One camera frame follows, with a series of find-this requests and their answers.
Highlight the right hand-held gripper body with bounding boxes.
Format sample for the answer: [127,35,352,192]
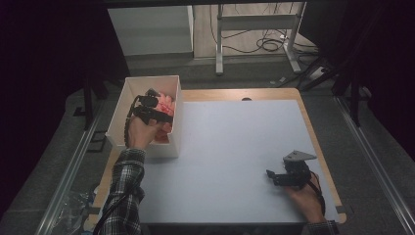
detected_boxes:
[282,150,318,189]

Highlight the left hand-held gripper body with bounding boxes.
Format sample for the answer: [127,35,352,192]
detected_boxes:
[131,87,162,125]

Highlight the pink glove with red print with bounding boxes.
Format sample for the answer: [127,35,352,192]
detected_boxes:
[157,92,177,116]

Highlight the white box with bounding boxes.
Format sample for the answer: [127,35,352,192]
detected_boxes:
[105,74,184,160]

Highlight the person's left hand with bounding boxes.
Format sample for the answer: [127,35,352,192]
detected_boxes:
[126,116,172,151]

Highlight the person's right hand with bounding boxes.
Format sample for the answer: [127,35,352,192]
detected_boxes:
[284,172,326,224]

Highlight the pale blue table mat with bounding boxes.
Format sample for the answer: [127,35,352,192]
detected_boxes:
[138,99,341,225]

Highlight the black metal stand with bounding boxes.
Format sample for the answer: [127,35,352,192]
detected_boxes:
[332,58,373,126]
[72,77,109,131]

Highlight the white cabinet panel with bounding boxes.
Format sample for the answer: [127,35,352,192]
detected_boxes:
[107,5,195,57]

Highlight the white power strip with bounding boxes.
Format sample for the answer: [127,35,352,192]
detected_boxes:
[307,67,326,81]

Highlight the dark curtain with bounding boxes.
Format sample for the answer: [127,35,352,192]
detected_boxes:
[300,0,415,161]
[0,0,128,216]

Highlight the clear plastic bag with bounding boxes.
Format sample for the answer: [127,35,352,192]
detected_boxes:
[60,190,97,235]

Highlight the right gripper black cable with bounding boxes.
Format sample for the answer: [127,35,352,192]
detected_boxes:
[307,170,327,216]

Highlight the metal floor rail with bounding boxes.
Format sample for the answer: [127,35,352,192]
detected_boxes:
[35,107,106,235]
[336,96,415,234]

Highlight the black floor cables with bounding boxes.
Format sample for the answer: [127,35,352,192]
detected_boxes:
[224,28,319,55]

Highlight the white metal desk frame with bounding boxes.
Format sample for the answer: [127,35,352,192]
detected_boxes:
[214,1,307,76]

